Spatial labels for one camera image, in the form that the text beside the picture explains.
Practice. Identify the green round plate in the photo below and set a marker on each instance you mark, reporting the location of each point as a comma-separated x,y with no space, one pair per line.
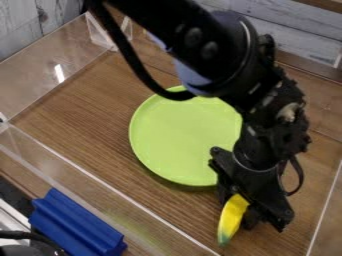
172,134

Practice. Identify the clear acrylic enclosure wall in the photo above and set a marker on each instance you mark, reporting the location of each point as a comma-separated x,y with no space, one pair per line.
32,75

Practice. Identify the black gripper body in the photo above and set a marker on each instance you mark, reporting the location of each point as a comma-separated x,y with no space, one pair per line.
259,186

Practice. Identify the yellow toy banana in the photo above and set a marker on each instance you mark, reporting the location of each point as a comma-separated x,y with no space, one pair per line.
230,219

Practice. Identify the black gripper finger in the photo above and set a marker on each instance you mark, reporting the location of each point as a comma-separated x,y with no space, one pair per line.
226,189
251,218

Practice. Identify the blue plastic clamp block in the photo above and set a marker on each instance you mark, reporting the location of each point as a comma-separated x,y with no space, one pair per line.
68,224

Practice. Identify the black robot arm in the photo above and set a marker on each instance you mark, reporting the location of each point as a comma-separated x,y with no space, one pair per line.
226,61

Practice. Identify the clear acrylic triangle bracket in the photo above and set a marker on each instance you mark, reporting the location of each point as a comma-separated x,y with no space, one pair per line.
99,35

